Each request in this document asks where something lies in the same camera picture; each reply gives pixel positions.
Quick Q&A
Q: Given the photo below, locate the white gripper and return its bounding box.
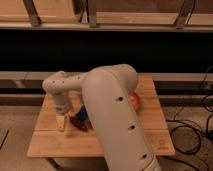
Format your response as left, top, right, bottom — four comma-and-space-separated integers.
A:
54, 103, 71, 132

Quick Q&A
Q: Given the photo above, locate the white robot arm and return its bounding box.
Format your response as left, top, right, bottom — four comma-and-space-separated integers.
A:
42, 64, 162, 171

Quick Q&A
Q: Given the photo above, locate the orange bowl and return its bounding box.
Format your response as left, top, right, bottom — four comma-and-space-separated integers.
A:
129, 92, 140, 110

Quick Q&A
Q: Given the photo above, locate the wooden shelf rail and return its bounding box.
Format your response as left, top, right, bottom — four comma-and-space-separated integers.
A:
0, 0, 213, 32

